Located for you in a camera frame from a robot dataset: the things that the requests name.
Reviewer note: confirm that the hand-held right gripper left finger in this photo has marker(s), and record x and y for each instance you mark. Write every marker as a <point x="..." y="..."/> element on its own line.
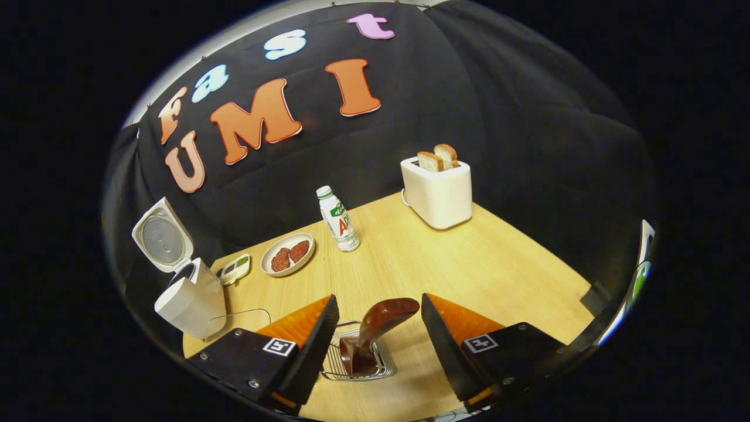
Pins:
<point x="310" y="357"/>

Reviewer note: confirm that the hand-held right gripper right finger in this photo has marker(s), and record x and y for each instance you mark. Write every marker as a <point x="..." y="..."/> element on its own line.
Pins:
<point x="448" y="351"/>

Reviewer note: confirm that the brown wooden spoon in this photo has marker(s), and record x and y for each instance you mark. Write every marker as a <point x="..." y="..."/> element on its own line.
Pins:
<point x="381" y="319"/>

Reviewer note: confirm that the white rice cooker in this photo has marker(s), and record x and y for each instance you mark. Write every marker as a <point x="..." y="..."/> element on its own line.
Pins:
<point x="193" y="305"/>

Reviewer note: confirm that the white round plate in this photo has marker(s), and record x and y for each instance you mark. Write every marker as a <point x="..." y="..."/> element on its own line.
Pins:
<point x="275" y="271"/>

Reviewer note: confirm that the red meat piece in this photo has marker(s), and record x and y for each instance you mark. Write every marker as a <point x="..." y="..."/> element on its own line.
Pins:
<point x="299" y="251"/>
<point x="281" y="259"/>

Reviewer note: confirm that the small white sauce dish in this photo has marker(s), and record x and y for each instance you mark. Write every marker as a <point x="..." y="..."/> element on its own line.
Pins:
<point x="236" y="269"/>

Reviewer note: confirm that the white drink bottle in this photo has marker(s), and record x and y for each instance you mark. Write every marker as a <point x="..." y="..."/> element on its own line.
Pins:
<point x="340" y="223"/>

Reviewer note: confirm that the cream toaster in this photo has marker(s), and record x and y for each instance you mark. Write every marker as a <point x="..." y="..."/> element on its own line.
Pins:
<point x="439" y="196"/>

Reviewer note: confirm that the toast bread slice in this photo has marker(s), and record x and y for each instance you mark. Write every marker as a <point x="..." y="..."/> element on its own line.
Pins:
<point x="429" y="162"/>
<point x="447" y="155"/>

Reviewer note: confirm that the green and white object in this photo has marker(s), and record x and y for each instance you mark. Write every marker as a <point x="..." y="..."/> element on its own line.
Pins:
<point x="640" y="281"/>

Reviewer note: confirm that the white flat object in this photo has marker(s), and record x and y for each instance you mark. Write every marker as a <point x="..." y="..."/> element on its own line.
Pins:
<point x="646" y="240"/>

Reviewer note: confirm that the black backdrop cloth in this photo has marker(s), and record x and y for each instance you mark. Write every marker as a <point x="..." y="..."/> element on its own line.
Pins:
<point x="498" y="117"/>

